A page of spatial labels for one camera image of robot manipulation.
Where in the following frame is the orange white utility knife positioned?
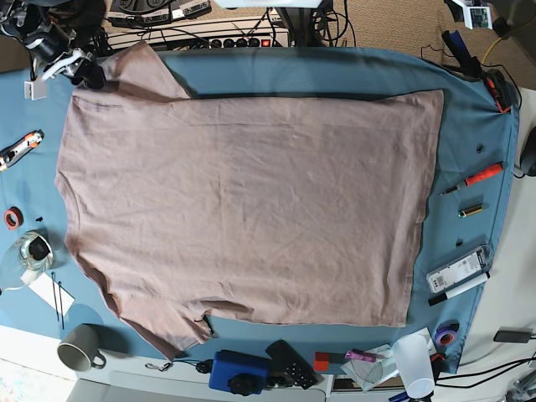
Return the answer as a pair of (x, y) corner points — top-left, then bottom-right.
(1, 130), (44, 172)

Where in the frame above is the black computer mouse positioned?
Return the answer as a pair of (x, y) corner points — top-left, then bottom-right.
(520, 127), (536, 177)

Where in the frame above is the pink T-shirt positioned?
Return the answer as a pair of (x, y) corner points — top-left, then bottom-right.
(55, 43), (444, 358)

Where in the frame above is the orange black clamp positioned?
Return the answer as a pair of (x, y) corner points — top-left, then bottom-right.
(484, 69), (513, 113)

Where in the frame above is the red tape roll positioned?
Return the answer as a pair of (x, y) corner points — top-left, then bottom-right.
(3, 206), (23, 230)

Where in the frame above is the black power strip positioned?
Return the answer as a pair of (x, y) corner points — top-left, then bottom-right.
(209, 36), (277, 49)

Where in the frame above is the white paper card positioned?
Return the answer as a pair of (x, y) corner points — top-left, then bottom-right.
(28, 274), (75, 316)

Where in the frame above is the purple tube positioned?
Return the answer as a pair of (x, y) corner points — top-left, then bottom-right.
(344, 349), (378, 363)

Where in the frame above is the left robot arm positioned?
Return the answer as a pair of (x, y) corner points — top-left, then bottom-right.
(443, 0), (492, 29)

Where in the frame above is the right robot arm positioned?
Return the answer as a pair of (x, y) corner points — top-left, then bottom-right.
(1, 1), (106, 100)

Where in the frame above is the orange handled screwdriver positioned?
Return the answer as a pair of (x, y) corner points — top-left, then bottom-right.
(440, 162), (503, 196)

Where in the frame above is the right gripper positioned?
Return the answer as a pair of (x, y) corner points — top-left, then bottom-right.
(24, 23), (106, 90)

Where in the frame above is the blue black tool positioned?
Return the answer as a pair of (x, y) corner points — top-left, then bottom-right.
(441, 30), (482, 79)

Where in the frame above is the translucent plastic cup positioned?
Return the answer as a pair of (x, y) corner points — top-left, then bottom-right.
(392, 334), (435, 399)

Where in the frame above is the gold AA battery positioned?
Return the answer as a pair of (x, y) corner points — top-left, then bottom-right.
(458, 204), (483, 219)

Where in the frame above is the clear plastic case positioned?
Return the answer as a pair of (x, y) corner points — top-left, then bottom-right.
(426, 245), (492, 294)

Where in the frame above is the purple tape roll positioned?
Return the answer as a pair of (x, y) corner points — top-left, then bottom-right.
(434, 322), (459, 347)

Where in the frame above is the black phone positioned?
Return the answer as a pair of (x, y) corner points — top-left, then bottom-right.
(493, 330), (535, 343)

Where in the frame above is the blue table cloth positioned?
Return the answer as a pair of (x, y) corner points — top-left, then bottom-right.
(1, 48), (519, 370)

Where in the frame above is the black remote control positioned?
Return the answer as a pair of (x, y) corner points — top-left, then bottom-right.
(265, 340), (319, 389)

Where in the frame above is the grey ceramic mug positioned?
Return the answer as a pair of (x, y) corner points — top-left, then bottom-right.
(57, 324), (106, 373)

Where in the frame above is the red black block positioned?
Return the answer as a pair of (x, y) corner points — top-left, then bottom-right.
(312, 352), (347, 372)

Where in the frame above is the black zip tie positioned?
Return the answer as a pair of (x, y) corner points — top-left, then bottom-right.
(50, 272), (64, 329)

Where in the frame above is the blue box with knob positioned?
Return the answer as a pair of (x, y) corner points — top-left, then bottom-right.
(209, 350), (271, 396)

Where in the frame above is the black white marker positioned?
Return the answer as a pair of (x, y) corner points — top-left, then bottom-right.
(428, 272), (491, 307)

